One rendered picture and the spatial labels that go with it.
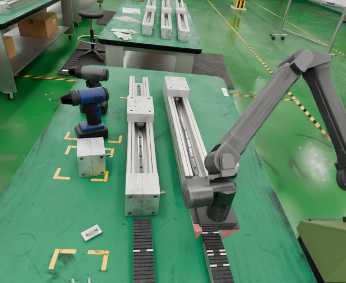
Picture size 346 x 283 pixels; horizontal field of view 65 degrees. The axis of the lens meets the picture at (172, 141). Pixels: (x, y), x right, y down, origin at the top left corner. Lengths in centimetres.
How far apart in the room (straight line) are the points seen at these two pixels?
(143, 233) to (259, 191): 47
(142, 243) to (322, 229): 49
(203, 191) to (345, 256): 38
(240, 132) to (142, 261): 40
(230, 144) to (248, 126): 7
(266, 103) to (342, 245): 40
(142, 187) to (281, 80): 50
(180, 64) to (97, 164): 181
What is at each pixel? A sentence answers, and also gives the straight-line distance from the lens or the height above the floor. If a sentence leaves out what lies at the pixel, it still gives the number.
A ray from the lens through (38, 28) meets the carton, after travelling 456.
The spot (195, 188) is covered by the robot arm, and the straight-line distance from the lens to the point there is 64.
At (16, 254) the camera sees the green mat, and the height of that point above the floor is 78.
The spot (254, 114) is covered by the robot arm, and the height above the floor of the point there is 113.
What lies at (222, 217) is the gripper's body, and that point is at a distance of 72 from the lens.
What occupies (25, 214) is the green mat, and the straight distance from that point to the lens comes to 92.
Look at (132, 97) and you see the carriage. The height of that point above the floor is 91.
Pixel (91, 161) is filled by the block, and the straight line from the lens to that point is 95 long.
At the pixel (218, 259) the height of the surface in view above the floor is 81.
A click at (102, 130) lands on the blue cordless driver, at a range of 114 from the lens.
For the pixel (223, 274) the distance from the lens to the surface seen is 76.
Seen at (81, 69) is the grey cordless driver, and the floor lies 99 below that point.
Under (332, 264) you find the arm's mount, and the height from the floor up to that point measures 84.
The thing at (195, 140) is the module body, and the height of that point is 86.
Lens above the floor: 145
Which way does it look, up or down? 35 degrees down
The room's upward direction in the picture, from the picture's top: 8 degrees clockwise
